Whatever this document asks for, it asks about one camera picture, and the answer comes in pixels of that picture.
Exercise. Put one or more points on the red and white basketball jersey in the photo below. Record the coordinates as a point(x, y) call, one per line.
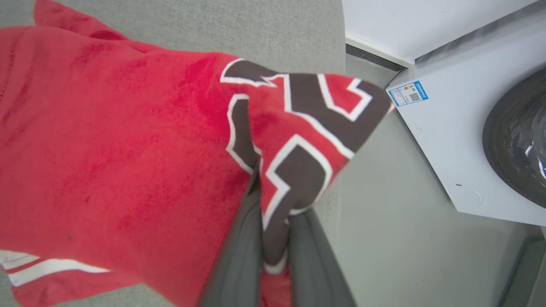
point(128, 149)

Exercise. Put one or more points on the dark round washing machine door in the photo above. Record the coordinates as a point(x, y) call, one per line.
point(518, 136)

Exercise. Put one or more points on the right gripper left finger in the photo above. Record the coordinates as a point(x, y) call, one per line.
point(239, 264)

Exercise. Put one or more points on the blue and white energy label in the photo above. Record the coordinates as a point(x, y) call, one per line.
point(408, 93)

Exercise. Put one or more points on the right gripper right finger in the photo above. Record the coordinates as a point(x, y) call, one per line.
point(315, 273)

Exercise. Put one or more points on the white washing machine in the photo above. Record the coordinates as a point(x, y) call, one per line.
point(452, 145)

